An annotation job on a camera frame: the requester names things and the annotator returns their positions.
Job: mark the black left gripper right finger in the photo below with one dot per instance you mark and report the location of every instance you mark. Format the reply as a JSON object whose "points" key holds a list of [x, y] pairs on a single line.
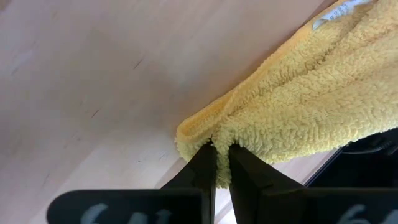
{"points": [[280, 202]]}

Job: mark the yellow microfiber towel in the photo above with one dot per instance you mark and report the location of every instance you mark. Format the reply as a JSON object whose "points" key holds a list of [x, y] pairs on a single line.
{"points": [[311, 93]]}

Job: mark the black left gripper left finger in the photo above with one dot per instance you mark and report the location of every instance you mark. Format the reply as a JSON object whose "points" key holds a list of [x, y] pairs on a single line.
{"points": [[140, 205]]}

